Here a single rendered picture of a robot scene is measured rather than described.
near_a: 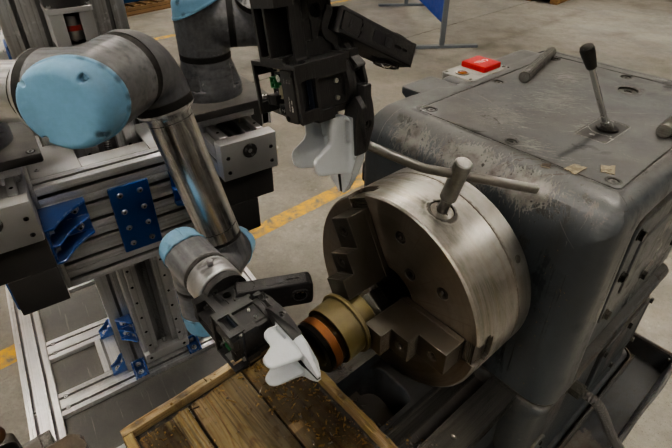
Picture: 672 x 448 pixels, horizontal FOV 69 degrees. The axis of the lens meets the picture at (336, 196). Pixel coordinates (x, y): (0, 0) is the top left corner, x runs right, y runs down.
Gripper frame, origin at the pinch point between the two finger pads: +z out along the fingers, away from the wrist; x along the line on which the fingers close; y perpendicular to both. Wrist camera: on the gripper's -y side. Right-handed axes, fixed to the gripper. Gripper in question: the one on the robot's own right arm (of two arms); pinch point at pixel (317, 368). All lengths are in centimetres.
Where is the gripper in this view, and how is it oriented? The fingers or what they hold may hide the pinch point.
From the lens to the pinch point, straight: 65.7
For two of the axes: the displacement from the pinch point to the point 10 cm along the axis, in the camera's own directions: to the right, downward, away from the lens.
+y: -7.6, 3.6, -5.4
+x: 0.0, -8.3, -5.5
